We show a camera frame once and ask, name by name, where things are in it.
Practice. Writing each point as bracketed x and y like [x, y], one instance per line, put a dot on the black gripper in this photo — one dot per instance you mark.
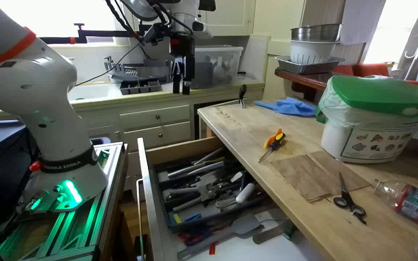
[182, 48]

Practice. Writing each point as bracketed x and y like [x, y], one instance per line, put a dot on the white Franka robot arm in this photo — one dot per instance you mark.
[36, 96]

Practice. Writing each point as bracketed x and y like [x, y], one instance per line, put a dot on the wooden drawer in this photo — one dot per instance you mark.
[152, 203]

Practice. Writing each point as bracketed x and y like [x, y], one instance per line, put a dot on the clear plastic storage box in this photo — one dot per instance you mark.
[218, 65]

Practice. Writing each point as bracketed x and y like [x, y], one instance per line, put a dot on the black compartment tray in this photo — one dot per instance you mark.
[140, 87]

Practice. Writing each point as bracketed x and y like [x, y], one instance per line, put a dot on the grey dish rack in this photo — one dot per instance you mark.
[137, 70]

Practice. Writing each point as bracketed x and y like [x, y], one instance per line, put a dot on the white kitchen cabinet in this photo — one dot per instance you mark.
[156, 117]

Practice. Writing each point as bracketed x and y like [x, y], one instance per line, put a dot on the black clamp bar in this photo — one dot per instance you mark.
[94, 35]

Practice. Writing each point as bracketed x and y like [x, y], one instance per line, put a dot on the blue cloth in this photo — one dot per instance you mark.
[287, 106]

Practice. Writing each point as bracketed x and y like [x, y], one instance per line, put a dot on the dark wooden shelf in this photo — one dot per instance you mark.
[298, 77]

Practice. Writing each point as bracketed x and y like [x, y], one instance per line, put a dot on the black cutlery tray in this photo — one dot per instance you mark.
[204, 193]

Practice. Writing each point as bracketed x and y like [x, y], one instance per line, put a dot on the grey metal tray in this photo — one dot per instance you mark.
[311, 65]

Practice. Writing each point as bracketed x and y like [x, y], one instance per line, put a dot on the white colander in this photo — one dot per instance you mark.
[313, 52]

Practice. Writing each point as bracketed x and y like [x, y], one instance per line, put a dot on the metal bowl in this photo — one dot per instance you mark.
[316, 32]

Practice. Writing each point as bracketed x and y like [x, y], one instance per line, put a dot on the grey spatula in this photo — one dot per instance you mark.
[246, 226]

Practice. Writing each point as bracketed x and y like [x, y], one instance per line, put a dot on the brown wooden board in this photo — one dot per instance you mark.
[316, 175]

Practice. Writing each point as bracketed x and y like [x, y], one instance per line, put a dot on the white bin with green lid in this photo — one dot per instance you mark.
[374, 120]

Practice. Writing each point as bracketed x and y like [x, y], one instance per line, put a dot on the black scissors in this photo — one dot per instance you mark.
[349, 200]

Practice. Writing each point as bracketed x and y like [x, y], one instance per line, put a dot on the clear bottle with red label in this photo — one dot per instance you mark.
[410, 200]

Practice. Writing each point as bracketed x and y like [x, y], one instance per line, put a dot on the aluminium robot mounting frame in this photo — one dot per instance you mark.
[88, 226]

